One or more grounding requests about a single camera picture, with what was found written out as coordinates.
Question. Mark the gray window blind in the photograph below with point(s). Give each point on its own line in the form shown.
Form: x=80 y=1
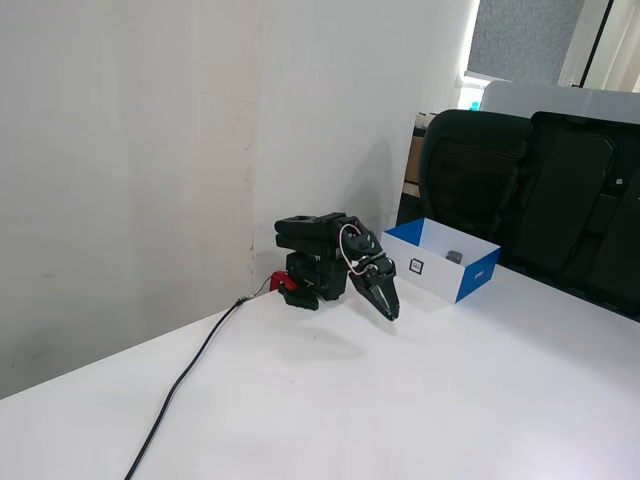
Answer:
x=520 y=35

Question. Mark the blue and white cardboard box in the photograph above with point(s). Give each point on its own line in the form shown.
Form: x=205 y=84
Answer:
x=440 y=275

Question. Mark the red and black table clamp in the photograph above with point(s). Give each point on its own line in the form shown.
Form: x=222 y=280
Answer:
x=285 y=285

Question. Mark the black office chair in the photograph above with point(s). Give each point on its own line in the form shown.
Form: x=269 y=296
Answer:
x=465 y=170

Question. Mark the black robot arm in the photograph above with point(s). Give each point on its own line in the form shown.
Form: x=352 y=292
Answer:
x=305 y=235

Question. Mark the brown cardboard box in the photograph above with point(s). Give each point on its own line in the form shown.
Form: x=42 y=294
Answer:
x=414 y=160

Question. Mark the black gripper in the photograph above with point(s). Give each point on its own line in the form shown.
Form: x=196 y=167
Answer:
x=378 y=283

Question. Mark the white partition panel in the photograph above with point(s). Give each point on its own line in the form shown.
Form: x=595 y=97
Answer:
x=540 y=97

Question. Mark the gray block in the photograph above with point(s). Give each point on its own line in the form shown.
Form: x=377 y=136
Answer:
x=455 y=256

